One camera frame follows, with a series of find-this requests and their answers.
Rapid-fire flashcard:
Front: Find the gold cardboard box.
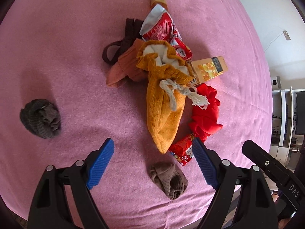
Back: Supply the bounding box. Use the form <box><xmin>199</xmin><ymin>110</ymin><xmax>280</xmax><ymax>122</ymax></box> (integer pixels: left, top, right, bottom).
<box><xmin>190</xmin><ymin>56</ymin><xmax>227</xmax><ymax>86</ymax></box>

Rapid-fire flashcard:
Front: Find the red snack wrapper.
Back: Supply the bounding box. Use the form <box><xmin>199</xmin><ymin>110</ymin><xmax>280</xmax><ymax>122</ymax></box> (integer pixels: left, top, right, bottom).
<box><xmin>169</xmin><ymin>134</ymin><xmax>194</xmax><ymax>166</ymax></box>

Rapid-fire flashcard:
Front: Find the dark maroon cloth strap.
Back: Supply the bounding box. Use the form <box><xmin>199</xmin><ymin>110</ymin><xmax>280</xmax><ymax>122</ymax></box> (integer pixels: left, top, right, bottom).
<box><xmin>102</xmin><ymin>18</ymin><xmax>144</xmax><ymax>65</ymax></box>

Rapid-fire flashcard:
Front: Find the red cloth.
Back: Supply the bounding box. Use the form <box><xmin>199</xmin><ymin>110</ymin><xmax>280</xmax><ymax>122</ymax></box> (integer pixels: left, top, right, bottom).
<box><xmin>189</xmin><ymin>84</ymin><xmax>223</xmax><ymax>142</ymax></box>

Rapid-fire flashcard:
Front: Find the amber perfume bottle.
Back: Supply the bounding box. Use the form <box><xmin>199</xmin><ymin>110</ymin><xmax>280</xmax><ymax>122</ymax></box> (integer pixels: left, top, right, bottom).
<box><xmin>150</xmin><ymin>0</ymin><xmax>168</xmax><ymax>10</ymax></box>

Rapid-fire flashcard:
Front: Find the dark grey balled sock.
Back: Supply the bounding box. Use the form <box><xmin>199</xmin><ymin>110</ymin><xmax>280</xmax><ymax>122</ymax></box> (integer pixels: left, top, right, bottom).
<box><xmin>20</xmin><ymin>99</ymin><xmax>61</xmax><ymax>139</ymax></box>

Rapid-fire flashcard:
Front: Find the white shelf unit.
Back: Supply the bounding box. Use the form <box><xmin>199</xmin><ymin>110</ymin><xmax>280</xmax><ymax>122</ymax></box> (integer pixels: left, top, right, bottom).
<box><xmin>269</xmin><ymin>76</ymin><xmax>304</xmax><ymax>171</ymax></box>

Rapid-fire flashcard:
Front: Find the brown balled sock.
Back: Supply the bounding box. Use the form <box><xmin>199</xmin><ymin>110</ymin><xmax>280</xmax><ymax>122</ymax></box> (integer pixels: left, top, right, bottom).
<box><xmin>149</xmin><ymin>162</ymin><xmax>188</xmax><ymax>200</ymax></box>

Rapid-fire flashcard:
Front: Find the orange drawstring pouch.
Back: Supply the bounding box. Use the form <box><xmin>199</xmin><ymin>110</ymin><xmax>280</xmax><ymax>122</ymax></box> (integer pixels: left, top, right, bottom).
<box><xmin>137</xmin><ymin>40</ymin><xmax>209</xmax><ymax>154</ymax></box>

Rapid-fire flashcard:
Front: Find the red white chip bag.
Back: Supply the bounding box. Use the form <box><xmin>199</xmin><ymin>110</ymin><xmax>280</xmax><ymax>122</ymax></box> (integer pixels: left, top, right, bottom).
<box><xmin>140</xmin><ymin>4</ymin><xmax>193</xmax><ymax>60</ymax></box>

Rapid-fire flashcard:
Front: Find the salmon pink cloth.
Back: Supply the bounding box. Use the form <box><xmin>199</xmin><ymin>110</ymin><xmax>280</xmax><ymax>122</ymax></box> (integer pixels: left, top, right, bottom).
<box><xmin>106</xmin><ymin>39</ymin><xmax>148</xmax><ymax>88</ymax></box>

